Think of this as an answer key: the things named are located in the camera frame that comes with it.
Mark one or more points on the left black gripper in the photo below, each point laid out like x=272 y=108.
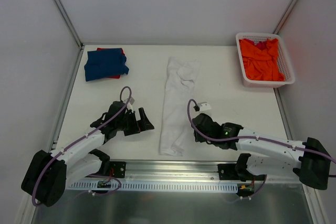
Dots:
x=133 y=125

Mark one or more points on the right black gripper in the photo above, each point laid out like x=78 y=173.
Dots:
x=199 y=131

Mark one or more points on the white t shirt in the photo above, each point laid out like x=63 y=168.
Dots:
x=179 y=88

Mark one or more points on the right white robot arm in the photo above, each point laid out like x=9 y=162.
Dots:
x=309 y=161

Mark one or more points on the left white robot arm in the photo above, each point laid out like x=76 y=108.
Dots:
x=50 y=173

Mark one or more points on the folded red t shirt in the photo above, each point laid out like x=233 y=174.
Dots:
x=114 y=50

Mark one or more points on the folded blue t shirt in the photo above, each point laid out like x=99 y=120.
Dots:
x=102 y=64

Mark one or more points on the orange t shirt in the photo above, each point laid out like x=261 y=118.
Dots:
x=261 y=65

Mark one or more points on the magenta garment in basket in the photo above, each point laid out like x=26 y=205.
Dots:
x=261 y=45

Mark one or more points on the white plastic basket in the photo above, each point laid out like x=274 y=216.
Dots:
x=283 y=61

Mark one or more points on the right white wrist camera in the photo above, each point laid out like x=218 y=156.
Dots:
x=202 y=107

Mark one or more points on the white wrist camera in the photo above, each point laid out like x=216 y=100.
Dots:
x=131 y=102
x=202 y=107

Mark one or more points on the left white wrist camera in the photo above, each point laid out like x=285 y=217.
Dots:
x=131 y=102

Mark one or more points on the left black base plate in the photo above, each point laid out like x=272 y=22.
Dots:
x=116 y=169

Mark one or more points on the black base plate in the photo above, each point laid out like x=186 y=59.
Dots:
x=116 y=169
x=234 y=171

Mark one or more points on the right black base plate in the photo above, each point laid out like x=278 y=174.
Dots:
x=234 y=171

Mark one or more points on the white slotted cable duct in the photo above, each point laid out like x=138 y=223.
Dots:
x=211 y=187

